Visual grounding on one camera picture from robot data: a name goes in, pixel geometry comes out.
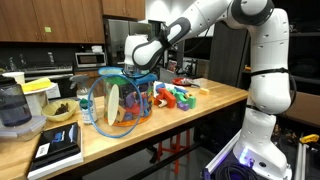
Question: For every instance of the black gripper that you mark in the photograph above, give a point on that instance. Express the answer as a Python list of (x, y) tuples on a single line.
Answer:
[(137, 71)]

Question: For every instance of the clear jar of toys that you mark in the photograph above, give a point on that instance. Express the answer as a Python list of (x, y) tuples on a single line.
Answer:
[(133, 111)]

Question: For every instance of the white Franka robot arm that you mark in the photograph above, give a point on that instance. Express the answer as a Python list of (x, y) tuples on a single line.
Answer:
[(266, 83)]

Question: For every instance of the blue rectangular foam block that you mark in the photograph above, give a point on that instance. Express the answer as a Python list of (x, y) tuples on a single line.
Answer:
[(160, 87)]

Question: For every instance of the red notched foam block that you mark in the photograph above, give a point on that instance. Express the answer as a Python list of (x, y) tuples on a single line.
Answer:
[(157, 98)]

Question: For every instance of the red rectangular foam block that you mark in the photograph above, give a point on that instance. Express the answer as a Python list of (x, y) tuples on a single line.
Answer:
[(170, 100)]

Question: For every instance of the blue triangular foam block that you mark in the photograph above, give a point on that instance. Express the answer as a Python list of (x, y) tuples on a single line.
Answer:
[(181, 90)]

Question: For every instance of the small green foam block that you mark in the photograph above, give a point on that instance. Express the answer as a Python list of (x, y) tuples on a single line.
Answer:
[(180, 97)]

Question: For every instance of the small purple notched foam block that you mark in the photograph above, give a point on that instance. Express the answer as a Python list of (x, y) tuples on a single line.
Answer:
[(183, 106)]

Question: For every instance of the stainless steel refrigerator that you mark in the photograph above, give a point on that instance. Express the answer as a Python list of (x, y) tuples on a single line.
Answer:
[(115, 43)]

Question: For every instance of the white cloth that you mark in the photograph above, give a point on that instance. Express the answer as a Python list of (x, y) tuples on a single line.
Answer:
[(170, 86)]

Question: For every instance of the red plate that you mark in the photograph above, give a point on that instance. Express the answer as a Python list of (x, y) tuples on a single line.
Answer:
[(178, 81)]

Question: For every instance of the stack of white bowls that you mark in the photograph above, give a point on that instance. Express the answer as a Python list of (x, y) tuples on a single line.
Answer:
[(97, 49)]

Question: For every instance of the silver microwave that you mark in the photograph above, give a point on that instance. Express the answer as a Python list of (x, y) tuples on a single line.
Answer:
[(90, 60)]

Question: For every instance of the wooden lower cabinet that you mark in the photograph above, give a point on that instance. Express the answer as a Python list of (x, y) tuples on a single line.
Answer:
[(86, 73)]

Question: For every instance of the grey towel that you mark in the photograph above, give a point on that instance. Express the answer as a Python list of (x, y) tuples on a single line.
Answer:
[(193, 83)]

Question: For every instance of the spray bottle grey trigger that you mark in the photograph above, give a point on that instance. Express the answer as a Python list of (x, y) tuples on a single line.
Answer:
[(88, 113)]

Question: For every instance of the small orange foam cube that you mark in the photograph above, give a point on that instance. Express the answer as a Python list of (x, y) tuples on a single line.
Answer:
[(204, 91)]

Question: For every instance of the wooden upper cabinets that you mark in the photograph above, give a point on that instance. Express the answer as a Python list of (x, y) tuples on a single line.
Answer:
[(66, 20)]

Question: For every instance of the stainless oven stove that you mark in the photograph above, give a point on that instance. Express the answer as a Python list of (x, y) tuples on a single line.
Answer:
[(50, 70)]

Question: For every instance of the wooden stool orange legs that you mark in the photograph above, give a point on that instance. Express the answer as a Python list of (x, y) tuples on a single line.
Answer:
[(175, 153)]

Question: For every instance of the dark partition panel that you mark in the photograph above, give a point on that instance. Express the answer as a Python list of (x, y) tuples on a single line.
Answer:
[(230, 53)]

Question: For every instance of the yellowish bowl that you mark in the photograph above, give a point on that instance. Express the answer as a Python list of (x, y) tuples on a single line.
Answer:
[(50, 114)]

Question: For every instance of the green sticky note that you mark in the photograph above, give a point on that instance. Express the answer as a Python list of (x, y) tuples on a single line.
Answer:
[(48, 29)]

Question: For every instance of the yellow sponge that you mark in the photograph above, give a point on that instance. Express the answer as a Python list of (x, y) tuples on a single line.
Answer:
[(36, 85)]

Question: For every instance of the black book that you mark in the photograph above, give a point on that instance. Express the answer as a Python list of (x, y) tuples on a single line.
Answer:
[(56, 143)]

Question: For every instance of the white cup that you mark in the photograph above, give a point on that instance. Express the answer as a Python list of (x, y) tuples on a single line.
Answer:
[(13, 76)]

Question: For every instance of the dark translucent jug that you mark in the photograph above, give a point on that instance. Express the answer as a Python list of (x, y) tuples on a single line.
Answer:
[(15, 103)]

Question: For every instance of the white book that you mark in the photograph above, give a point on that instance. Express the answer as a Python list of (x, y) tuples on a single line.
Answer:
[(56, 169)]

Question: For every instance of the clear plastic food container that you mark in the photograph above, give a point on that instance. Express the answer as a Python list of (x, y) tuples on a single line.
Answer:
[(25, 132)]

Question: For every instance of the cardboard box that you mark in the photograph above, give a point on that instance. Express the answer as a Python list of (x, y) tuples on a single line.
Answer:
[(305, 108)]

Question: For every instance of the yellow black tool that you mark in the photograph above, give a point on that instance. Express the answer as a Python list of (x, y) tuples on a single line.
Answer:
[(308, 138)]

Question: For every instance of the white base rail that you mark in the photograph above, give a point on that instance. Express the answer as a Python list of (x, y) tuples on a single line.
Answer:
[(221, 155)]

